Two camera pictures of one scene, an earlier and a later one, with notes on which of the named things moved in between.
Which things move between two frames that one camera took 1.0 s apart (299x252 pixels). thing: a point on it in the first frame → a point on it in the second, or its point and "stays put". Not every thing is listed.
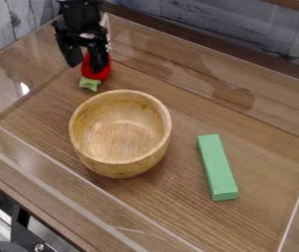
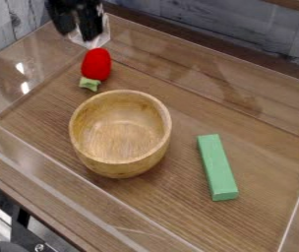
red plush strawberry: (91, 78) stays put
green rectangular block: (220, 177) stays put
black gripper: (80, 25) → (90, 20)
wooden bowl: (119, 131) stays put
